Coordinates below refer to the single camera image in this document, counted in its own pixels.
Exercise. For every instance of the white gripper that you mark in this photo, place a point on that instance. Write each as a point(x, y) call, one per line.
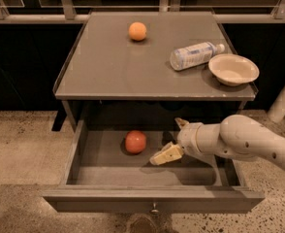
point(188, 137)

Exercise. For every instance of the red apple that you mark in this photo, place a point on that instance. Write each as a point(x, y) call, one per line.
point(135, 141)

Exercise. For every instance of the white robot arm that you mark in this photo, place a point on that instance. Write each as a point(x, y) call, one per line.
point(236, 137)

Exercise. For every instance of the small metal drawer knob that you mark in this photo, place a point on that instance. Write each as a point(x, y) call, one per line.
point(154, 209)

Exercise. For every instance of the open grey top drawer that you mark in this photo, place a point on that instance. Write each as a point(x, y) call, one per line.
point(101, 177)

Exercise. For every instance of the grey cabinet counter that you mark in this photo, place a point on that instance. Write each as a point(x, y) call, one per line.
point(105, 64)

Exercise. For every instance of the clear plastic water bottle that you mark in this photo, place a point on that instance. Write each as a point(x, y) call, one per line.
point(194, 55)

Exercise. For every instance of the white paper bowl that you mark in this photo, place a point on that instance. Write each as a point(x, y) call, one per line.
point(233, 70)

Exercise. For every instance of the orange fruit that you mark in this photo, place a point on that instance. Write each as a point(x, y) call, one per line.
point(137, 31)

